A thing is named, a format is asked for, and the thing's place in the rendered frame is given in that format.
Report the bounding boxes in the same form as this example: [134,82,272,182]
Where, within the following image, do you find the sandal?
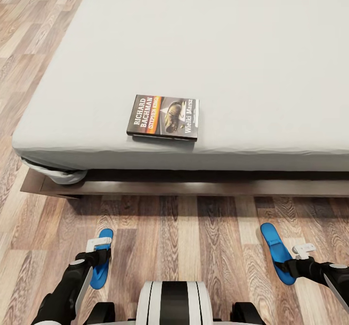
[260,223,297,285]
[90,228,113,290]

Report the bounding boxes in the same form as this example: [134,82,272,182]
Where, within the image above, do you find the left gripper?
[76,248,111,266]

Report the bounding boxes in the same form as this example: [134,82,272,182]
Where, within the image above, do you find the hardback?
[127,95,200,142]

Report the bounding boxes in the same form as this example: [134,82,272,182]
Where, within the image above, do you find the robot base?
[83,302,264,325]

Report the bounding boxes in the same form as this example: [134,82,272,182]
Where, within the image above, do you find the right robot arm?
[274,243,349,314]

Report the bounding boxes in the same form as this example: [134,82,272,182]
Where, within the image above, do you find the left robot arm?
[31,237,112,325]

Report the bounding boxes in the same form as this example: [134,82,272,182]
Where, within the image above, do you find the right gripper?
[274,257,317,282]

